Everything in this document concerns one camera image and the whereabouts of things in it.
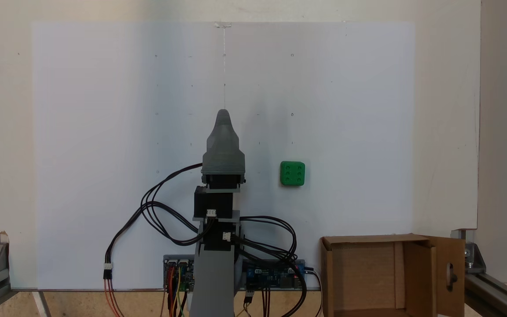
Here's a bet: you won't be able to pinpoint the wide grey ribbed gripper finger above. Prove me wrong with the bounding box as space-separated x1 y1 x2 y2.
206 109 240 155

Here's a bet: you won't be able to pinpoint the green dice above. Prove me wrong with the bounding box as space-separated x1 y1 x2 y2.
280 161 306 187

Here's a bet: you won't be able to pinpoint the blue circuit board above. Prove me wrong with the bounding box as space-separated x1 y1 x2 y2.
241 260 307 290

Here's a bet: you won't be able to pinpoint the white paper sheet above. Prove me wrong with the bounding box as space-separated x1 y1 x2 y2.
224 21 415 291
31 21 226 291

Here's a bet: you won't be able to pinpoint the open brown cardboard box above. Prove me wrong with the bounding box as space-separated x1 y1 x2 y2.
320 233 466 317

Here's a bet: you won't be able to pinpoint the black servo cable loop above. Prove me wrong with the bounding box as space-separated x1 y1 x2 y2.
231 215 300 265
140 163 204 246

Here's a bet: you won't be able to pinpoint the circuit board with jumper wires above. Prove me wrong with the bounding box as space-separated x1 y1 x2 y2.
163 254 195 292

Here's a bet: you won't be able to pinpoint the red jumper wire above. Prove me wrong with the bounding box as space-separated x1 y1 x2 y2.
167 264 176 304

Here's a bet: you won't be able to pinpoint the yellow jumper wire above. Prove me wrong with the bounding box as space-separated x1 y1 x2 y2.
174 264 184 317

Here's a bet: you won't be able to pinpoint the thin board power cable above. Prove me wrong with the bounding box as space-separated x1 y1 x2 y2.
304 265 324 317

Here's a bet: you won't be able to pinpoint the black cable with white connector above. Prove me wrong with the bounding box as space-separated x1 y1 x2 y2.
103 194 201 280

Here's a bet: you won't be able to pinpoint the orange and red wire pair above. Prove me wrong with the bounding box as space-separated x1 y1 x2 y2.
103 277 125 317

